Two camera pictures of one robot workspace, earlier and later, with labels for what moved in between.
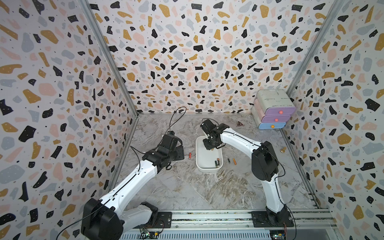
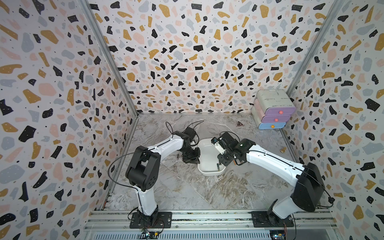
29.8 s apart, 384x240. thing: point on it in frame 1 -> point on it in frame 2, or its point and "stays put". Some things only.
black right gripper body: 208,144 -> 225,158
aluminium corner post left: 88,9 stays put
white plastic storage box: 207,161 stays put
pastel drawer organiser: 272,109 stays put
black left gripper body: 178,154 -> 191,155
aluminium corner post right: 335,12 stays put
